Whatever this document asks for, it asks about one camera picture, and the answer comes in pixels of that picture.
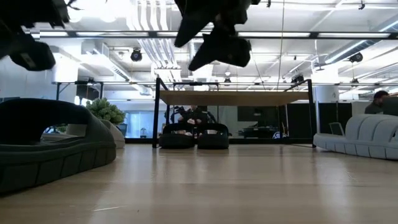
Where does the wooden shelf black frame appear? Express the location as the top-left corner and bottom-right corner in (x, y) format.
(152, 75), (318, 149)

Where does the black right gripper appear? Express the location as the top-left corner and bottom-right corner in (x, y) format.
(174, 0), (262, 72)

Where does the black table frame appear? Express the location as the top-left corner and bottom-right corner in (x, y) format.
(124, 138), (315, 145)

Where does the light grey slide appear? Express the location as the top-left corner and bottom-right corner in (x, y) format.
(313, 113), (398, 161)
(42, 119), (126, 149)

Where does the small black slide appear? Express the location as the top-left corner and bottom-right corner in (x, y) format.
(197, 123), (230, 150)
(159, 123), (196, 150)

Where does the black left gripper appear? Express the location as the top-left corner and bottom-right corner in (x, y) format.
(0, 0), (71, 29)

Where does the green plant in white pot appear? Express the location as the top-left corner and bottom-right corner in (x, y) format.
(85, 97), (127, 126)

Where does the person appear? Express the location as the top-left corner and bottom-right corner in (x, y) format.
(364, 90), (391, 115)
(177, 105), (217, 126)

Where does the black background metal frame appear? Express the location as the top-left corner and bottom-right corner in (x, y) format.
(51, 80), (105, 101)

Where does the black overhead rig bar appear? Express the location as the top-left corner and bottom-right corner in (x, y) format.
(23, 30), (398, 40)

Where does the grey chair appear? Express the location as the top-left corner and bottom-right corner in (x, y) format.
(328, 121), (346, 137)

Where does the large dark slide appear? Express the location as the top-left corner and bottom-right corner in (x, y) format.
(0, 98), (118, 194)

